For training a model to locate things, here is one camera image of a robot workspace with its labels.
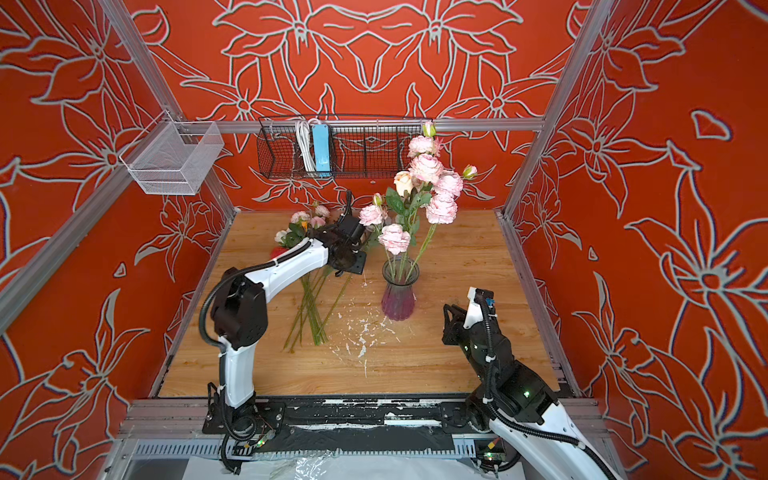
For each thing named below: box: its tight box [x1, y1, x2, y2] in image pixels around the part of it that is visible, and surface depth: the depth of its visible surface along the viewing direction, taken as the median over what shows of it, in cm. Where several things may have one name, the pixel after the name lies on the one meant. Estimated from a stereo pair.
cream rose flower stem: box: [386, 170, 414, 278], surface depth 67 cm
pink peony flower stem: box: [358, 192, 395, 280], surface depth 74 cm
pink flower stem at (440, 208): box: [405, 193, 458, 281], surface depth 66 cm
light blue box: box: [312, 124, 331, 177], surface depth 92 cm
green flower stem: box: [405, 121, 445, 276], surface depth 63 cm
